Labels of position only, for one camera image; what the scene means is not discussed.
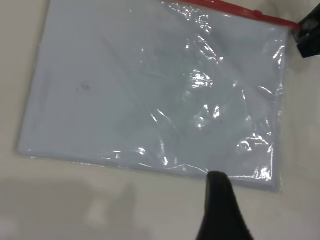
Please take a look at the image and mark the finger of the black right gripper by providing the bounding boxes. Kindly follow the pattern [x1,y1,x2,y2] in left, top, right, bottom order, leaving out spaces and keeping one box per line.
[295,36,320,59]
[298,8,320,36]

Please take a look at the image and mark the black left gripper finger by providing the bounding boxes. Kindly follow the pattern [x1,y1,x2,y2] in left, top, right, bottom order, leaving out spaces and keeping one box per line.
[194,170,254,240]

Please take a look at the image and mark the clear zip bag red zipper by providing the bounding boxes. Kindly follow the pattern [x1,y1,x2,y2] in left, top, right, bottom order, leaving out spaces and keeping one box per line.
[14,0,301,195]

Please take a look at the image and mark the clear plastic zipper bag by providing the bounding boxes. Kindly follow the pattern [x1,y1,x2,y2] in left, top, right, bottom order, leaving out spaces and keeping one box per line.
[18,0,288,193]

